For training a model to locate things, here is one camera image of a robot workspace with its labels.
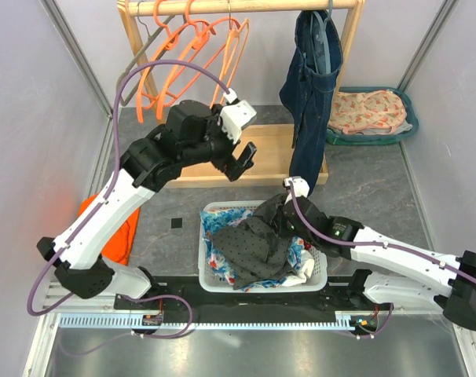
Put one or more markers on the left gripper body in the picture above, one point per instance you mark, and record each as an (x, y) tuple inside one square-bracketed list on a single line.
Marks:
[(221, 151)]

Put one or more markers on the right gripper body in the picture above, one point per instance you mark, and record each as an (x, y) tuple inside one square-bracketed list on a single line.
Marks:
[(283, 228)]

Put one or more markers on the grey dotted garment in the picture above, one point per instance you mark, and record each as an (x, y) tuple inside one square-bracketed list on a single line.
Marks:
[(253, 249)]

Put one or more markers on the white blouse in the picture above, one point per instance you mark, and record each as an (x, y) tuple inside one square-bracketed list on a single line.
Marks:
[(303, 272)]

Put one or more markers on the blue floral skirt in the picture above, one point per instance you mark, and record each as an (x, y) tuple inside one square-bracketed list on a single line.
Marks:
[(218, 220)]

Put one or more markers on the dark denim garment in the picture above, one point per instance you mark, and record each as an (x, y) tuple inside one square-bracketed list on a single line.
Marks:
[(308, 97)]

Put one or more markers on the orange hanger of grey garment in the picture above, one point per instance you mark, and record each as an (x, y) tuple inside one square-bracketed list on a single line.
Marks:
[(233, 48)]

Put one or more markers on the orange hanger of floral skirt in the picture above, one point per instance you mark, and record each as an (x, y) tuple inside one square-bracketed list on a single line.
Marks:
[(191, 59)]

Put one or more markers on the orange hanger of blouse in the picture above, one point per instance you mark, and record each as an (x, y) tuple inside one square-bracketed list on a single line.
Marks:
[(148, 97)]

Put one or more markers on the blue-grey hanger of denim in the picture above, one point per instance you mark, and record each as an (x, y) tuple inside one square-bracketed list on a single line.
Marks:
[(318, 49)]

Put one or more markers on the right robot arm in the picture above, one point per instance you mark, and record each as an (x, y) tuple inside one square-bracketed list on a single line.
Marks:
[(424, 278)]

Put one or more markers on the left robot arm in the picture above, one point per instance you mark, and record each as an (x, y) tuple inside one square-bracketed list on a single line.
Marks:
[(192, 134)]

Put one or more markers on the wooden clothes rack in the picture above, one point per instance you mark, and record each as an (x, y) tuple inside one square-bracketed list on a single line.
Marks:
[(273, 155)]

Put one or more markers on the black square floor marker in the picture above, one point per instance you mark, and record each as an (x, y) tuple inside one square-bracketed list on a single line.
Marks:
[(176, 223)]

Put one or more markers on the green laundry tub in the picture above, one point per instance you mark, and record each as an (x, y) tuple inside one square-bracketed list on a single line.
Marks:
[(339, 139)]

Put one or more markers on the white plastic laundry basket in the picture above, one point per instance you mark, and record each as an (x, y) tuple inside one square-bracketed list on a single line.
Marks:
[(320, 271)]

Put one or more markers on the pink patterned clothes in tub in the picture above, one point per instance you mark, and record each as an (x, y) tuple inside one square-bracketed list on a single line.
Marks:
[(375, 113)]

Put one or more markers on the orange cloth on floor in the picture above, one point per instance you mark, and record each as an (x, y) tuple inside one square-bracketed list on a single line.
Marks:
[(118, 249)]

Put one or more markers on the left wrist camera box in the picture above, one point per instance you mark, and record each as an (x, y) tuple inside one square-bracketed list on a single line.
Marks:
[(236, 116)]

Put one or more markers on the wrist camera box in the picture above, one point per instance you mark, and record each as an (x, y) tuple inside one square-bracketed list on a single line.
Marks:
[(296, 186), (236, 116)]

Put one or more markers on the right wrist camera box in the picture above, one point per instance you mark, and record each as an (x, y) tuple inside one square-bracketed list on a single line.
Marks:
[(296, 186)]

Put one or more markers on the slotted cable duct rail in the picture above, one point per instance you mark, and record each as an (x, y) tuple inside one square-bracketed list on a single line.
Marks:
[(146, 322)]

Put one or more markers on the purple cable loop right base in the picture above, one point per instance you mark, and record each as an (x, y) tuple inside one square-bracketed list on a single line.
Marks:
[(370, 328)]

